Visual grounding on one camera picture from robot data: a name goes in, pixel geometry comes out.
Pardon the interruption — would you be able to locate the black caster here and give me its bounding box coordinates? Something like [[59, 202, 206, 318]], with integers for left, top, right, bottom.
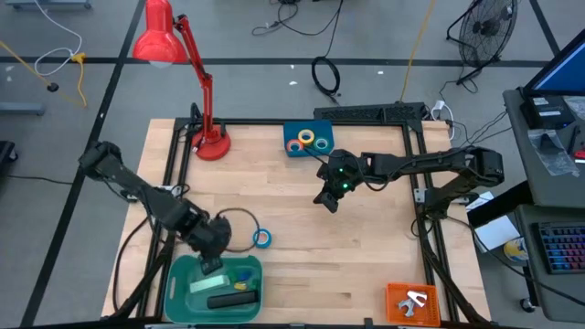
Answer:
[[0, 140, 19, 166]]

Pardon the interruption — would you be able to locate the black box with labels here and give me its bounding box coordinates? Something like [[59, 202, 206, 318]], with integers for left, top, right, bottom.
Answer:
[[519, 93, 577, 131]]

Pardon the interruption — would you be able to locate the grey cart foot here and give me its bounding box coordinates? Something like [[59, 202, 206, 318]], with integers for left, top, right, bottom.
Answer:
[[0, 101, 46, 117], [4, 0, 92, 12]]

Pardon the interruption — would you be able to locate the black metal table frame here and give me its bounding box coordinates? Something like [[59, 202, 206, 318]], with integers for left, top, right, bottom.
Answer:
[[109, 116, 493, 329]]

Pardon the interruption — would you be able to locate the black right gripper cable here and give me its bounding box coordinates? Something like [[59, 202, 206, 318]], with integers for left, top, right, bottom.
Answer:
[[299, 148, 330, 165]]

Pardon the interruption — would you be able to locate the light blue staple remover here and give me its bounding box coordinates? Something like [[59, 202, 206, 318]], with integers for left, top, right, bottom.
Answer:
[[396, 297, 418, 318]]

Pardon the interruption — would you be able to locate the mint green stapler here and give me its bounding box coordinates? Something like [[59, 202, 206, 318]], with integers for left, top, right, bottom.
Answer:
[[188, 273, 230, 294]]

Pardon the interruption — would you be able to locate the straight yellow hanging cable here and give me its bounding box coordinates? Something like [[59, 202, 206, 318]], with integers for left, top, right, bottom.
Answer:
[[399, 0, 438, 104]]

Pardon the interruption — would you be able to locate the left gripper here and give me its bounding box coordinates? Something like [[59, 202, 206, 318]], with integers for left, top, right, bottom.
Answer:
[[185, 214, 233, 276]]

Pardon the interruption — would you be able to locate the yellow floor cable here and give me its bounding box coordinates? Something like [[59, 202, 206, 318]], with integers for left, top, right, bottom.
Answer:
[[0, 39, 89, 108]]

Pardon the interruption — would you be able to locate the white floor cable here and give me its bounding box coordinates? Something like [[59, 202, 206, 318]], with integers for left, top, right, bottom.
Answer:
[[34, 0, 84, 78]]

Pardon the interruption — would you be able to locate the teal plastic bin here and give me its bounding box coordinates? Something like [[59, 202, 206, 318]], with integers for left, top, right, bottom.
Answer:
[[163, 253, 265, 325]]

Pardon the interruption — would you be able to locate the dark blue plastic tray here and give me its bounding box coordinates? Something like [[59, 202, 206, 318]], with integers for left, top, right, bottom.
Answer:
[[282, 119, 336, 159]]

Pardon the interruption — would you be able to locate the backlit keyboard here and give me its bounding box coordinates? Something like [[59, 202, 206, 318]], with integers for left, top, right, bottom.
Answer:
[[537, 220, 585, 276]]

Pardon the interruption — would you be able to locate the white power adapter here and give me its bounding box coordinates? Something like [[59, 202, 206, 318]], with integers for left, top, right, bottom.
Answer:
[[430, 99, 457, 142]]

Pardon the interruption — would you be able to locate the coiled black cable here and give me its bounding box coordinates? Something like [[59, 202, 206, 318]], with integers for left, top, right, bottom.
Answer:
[[311, 55, 342, 98]]

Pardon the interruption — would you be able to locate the white paper sheet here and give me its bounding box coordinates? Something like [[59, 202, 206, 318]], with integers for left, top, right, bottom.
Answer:
[[473, 214, 518, 254], [465, 190, 495, 212]]

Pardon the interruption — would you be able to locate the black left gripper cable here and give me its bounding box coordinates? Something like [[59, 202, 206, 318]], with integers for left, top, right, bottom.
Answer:
[[214, 207, 262, 254]]

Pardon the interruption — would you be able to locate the red desk lamp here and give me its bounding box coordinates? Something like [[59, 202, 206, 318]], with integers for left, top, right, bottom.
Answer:
[[131, 0, 232, 162]]

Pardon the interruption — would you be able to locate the purple staple remover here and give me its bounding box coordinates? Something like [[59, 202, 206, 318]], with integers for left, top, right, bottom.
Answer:
[[405, 290, 429, 309]]

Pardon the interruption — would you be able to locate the black perforated bar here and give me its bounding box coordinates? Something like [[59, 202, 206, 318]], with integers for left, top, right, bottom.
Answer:
[[313, 101, 430, 123]]

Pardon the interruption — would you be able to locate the black floor fan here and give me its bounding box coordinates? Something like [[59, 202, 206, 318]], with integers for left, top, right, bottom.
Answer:
[[445, 0, 520, 87]]

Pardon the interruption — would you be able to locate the grey desk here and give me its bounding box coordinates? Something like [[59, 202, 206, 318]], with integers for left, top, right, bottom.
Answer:
[[502, 86, 585, 210], [514, 203, 585, 324]]

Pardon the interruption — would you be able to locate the orange plastic basket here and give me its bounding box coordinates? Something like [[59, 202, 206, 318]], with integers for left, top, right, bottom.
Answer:
[[385, 281, 441, 329]]

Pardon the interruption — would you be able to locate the loose black floor cable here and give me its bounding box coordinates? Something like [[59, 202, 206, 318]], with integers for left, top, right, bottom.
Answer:
[[250, 0, 344, 37]]

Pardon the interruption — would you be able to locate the black stapler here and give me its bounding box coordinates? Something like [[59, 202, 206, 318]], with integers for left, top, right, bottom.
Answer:
[[206, 289, 260, 311]]

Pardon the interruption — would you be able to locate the computer monitor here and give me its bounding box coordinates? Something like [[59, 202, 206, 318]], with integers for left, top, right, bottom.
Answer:
[[522, 27, 585, 98]]

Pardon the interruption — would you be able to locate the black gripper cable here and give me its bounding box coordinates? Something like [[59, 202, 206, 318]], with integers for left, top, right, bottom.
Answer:
[[214, 207, 262, 254], [299, 148, 330, 165]]

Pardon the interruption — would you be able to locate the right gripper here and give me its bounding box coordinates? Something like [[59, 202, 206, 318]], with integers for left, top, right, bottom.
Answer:
[[313, 149, 369, 215]]

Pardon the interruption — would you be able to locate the black pen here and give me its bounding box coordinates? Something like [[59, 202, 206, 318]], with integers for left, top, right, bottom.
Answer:
[[568, 124, 582, 154]]

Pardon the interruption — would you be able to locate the blue tape roll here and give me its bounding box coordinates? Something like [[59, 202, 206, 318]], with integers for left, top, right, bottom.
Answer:
[[251, 228, 273, 250]]

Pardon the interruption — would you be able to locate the clear plastic bag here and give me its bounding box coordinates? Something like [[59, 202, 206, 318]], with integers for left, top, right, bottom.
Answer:
[[527, 128, 581, 178]]

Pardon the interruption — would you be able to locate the round yellow blue pad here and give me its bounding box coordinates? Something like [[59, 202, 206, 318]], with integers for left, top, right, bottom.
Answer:
[[503, 237, 530, 264]]

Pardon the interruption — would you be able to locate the yellow tape roll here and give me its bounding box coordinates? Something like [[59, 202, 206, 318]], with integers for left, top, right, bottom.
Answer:
[[296, 128, 317, 147]]

